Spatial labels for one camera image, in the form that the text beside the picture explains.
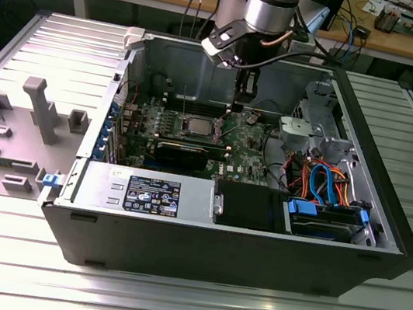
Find green motherboard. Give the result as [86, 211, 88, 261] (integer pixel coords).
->
[109, 84, 279, 191]

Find CPU socket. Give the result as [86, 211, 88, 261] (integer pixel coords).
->
[179, 111, 226, 145]

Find copper coloured hose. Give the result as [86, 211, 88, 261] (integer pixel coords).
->
[261, 25, 293, 52]

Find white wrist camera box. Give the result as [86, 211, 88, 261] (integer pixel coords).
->
[197, 13, 249, 70]

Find black and grey PC case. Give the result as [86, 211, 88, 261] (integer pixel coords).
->
[27, 14, 413, 310]

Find hard disk in blue carrier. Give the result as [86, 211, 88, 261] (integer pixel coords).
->
[278, 194, 373, 247]

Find black RAM slot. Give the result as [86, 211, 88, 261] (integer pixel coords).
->
[163, 103, 231, 119]
[130, 131, 230, 152]
[164, 96, 232, 112]
[130, 134, 229, 154]
[164, 99, 231, 115]
[130, 137, 229, 158]
[165, 93, 233, 109]
[131, 128, 230, 148]

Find pale grey case latch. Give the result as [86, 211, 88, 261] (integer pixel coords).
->
[123, 25, 148, 54]

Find red and orange wire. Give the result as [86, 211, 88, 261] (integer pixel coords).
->
[284, 152, 315, 202]

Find small black box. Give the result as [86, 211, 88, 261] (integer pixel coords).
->
[352, 24, 373, 43]

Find brown and black gadget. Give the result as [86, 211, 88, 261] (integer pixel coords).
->
[373, 3, 403, 36]

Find blue plastic latch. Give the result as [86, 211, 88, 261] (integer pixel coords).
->
[40, 171, 66, 192]

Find grey electronics box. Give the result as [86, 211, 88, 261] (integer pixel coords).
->
[397, 12, 413, 39]

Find grey metal drive cage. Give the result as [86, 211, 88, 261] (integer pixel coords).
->
[272, 75, 363, 165]

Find grey parts rack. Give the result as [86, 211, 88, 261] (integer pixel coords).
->
[0, 69, 99, 209]

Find black rear fan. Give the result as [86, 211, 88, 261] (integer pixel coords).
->
[147, 70, 175, 99]

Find black camera cable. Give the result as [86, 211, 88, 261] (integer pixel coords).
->
[227, 40, 339, 85]

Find silver power supply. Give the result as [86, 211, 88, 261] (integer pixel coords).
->
[71, 158, 220, 228]

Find tall black box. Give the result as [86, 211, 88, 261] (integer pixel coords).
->
[320, 0, 349, 34]

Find thin black cable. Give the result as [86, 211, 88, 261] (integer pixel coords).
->
[251, 96, 285, 117]

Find blue flat data wire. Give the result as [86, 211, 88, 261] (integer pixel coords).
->
[305, 162, 343, 207]

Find metal wire locking lever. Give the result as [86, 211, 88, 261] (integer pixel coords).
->
[220, 121, 244, 141]
[180, 83, 190, 117]

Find black graphics card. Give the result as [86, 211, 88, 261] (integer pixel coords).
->
[152, 138, 211, 173]

